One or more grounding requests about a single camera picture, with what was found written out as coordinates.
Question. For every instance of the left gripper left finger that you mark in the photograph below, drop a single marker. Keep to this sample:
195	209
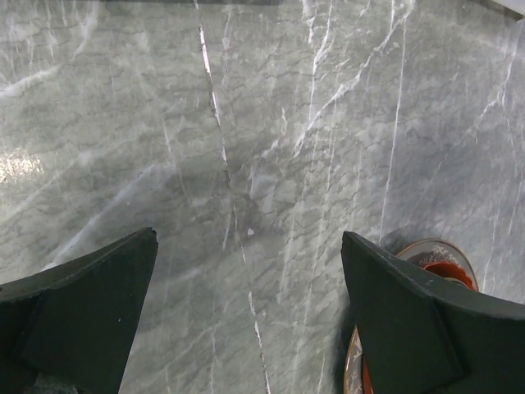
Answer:
76	322

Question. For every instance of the clear glass plate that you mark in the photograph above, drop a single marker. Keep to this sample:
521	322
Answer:
423	251

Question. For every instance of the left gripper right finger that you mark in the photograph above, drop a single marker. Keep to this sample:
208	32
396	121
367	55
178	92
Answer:
421	333

